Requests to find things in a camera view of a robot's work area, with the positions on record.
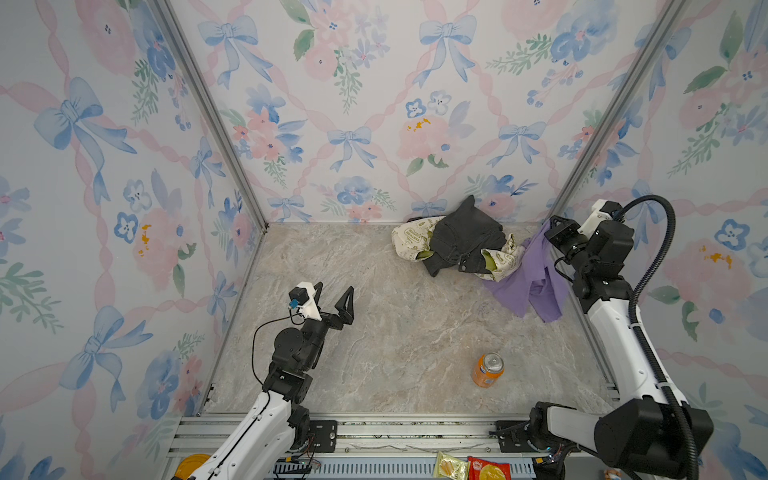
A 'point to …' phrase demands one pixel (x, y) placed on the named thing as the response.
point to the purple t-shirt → (538, 280)
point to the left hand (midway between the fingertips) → (337, 285)
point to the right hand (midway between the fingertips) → (552, 215)
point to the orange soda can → (489, 368)
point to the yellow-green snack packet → (448, 467)
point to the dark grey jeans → (460, 237)
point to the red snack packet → (479, 469)
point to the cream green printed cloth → (411, 242)
